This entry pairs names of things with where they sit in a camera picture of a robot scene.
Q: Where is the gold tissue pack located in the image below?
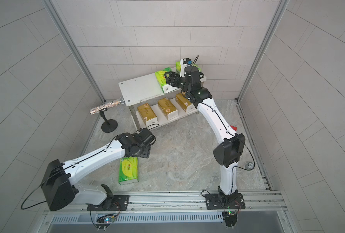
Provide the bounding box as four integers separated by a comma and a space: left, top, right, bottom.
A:
137, 103, 158, 126
158, 98, 178, 120
175, 93, 195, 113

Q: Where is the green tissue pack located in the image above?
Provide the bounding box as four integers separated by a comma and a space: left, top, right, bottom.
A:
118, 157, 139, 185
175, 61, 202, 73
155, 67, 177, 94

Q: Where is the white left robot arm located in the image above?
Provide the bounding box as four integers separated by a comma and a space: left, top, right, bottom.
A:
38, 128, 156, 211

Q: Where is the white two-tier shelf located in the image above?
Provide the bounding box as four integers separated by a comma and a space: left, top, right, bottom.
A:
119, 73, 198, 129

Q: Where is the black microphone stand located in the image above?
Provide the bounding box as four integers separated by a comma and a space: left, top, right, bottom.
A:
99, 108, 118, 133

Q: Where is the glittery microphone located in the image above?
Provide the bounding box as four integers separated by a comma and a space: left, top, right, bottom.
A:
89, 98, 125, 115

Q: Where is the small silver round object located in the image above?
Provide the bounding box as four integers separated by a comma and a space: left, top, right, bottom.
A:
246, 162, 255, 171

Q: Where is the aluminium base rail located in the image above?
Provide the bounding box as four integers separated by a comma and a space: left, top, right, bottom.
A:
43, 190, 287, 227

